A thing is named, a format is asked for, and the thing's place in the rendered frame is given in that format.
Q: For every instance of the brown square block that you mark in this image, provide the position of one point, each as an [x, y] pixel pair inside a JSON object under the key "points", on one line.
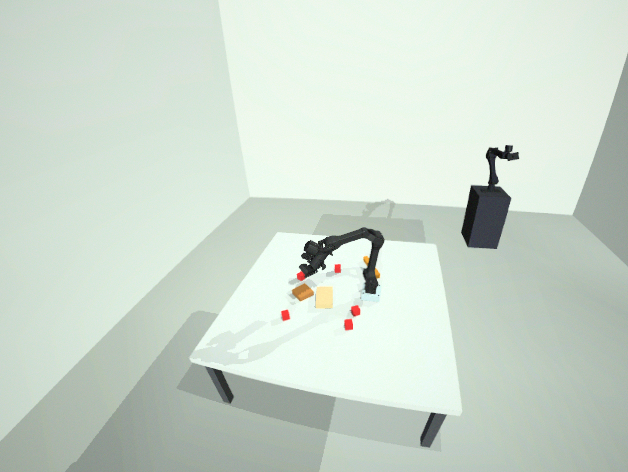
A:
{"points": [[302, 292]]}

